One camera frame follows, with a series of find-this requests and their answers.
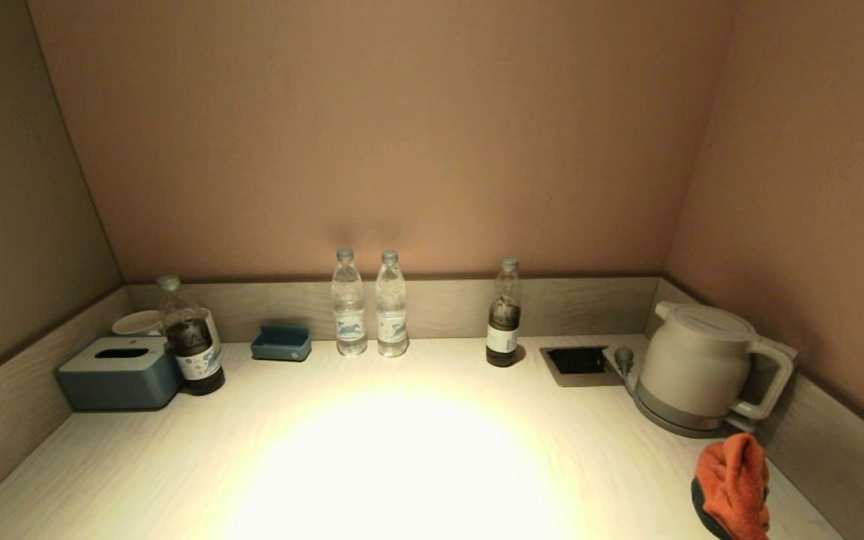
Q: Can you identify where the grey power plug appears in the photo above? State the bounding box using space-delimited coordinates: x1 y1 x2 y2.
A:
603 345 640 392

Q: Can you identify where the recessed black socket box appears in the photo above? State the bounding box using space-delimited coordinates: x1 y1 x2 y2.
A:
540 345 623 388

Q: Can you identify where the white electric kettle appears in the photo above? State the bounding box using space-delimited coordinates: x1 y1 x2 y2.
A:
637 301 795 421

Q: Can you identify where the clear water bottle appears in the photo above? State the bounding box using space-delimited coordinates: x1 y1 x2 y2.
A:
375 250 410 358
331 248 368 356

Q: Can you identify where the orange microfibre cloth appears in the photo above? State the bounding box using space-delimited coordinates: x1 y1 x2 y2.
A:
691 433 772 540

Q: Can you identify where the dark drink bottle patterned label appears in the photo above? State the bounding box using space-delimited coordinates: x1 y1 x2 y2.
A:
157 274 226 396

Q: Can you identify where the grey kettle base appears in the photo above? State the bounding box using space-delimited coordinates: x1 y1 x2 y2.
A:
631 375 759 439

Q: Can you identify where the slim dark bottle white label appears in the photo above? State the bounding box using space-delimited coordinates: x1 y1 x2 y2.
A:
486 256 523 368

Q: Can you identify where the small blue tray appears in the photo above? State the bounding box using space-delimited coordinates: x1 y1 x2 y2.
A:
250 324 313 362

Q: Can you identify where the white ceramic cup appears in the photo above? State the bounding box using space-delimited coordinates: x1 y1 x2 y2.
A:
111 309 165 338
202 307 223 355

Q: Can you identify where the blue-grey tissue box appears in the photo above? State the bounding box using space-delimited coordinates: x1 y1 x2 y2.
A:
55 336 184 412

